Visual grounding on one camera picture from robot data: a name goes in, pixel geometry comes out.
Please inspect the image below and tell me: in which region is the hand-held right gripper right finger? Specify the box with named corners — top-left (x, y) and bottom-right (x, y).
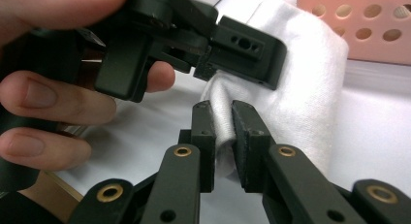
top-left (231, 100), bottom-right (367, 224)

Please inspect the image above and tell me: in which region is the white table cover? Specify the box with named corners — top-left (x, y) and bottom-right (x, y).
top-left (51, 0), bottom-right (411, 224)

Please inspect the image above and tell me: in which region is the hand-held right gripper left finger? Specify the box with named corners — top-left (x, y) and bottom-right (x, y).
top-left (140, 100), bottom-right (217, 224)

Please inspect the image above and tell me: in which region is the white sock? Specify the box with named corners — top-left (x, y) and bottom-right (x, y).
top-left (222, 0), bottom-right (351, 175)
top-left (200, 70), bottom-right (246, 180)

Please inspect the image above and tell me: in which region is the pink plastic basket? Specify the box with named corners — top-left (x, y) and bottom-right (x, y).
top-left (296, 0), bottom-right (411, 67)

